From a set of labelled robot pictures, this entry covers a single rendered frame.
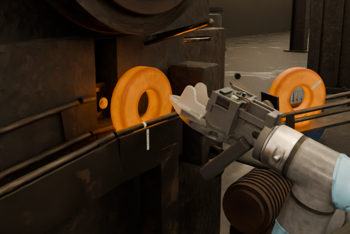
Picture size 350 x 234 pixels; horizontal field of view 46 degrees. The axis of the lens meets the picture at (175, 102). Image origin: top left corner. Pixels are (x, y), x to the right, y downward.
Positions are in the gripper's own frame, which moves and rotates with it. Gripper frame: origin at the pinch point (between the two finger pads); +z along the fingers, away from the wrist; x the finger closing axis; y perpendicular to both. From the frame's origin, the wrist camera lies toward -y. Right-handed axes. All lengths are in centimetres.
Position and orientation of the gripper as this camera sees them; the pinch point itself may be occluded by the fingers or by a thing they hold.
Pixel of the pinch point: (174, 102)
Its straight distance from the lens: 78.4
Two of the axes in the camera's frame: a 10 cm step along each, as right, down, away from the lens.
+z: -7.7, -4.3, 4.8
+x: -5.9, 1.8, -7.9
